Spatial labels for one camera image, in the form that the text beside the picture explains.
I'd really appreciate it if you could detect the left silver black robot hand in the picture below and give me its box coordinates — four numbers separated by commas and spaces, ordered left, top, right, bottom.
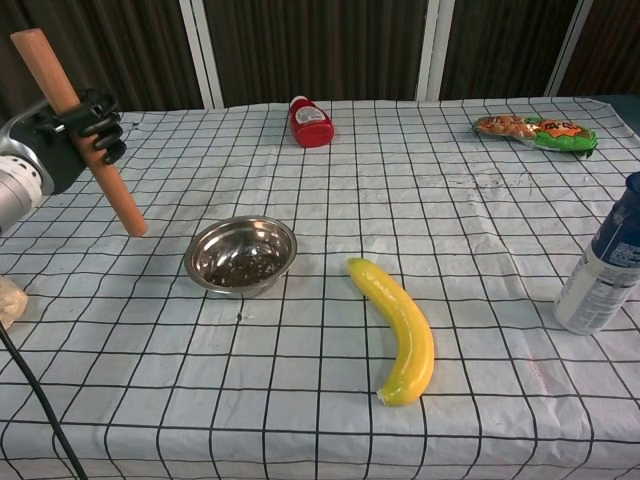
8, 89, 128, 197

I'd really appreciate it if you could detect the wooden rolling pin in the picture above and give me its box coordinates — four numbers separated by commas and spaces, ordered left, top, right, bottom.
10, 29, 149, 238

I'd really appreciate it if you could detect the stainless steel bowl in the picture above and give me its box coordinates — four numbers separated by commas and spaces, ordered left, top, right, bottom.
183, 215, 299, 300

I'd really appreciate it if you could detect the beige bread piece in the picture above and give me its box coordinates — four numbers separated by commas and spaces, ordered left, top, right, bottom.
0, 276, 30, 332

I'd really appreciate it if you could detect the red ketchup bottle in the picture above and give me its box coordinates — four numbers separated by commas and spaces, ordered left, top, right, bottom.
288, 95, 336, 149

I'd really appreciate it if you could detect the dark brown curtain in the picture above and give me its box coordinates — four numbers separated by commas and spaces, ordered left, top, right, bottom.
0, 0, 640, 140

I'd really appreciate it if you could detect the white black checkered tablecloth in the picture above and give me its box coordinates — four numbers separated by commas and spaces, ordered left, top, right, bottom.
0, 95, 640, 480

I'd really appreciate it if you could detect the yellow banana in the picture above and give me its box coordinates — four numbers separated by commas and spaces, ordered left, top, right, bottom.
347, 256, 436, 408

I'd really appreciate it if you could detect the green orange snack bag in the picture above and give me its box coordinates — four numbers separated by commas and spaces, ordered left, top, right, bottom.
472, 114, 599, 160

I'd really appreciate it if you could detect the white blue canister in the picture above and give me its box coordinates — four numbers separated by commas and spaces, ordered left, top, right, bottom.
552, 171, 640, 337

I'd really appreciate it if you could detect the white frame post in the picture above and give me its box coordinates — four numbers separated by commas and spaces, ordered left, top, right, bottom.
415, 0, 456, 103
178, 0, 225, 110
545, 0, 594, 98

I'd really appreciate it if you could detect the black cable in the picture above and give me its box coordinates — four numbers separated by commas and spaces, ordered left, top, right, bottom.
0, 324, 90, 480

